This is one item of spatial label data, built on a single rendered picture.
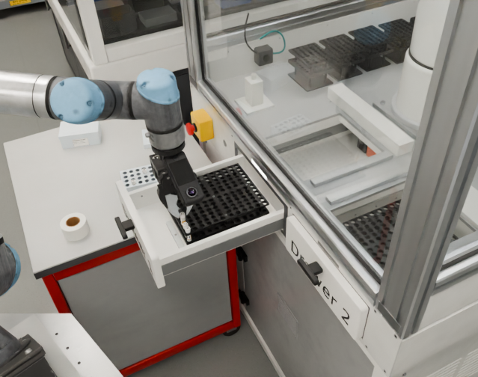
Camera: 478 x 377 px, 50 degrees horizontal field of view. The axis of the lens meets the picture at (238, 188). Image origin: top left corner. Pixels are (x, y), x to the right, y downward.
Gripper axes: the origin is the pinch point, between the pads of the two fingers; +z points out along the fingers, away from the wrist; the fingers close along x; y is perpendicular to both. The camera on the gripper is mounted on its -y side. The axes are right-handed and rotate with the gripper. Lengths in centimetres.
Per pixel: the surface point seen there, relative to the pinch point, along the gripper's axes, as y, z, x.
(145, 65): 86, 8, -17
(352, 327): -38.5, 8.7, -21.3
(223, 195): 5.0, 3.9, -12.3
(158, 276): -8.7, 7.2, 10.2
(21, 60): 296, 95, 26
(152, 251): -6.7, 0.9, 9.9
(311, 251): -22.1, 2.2, -21.3
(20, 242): 110, 94, 52
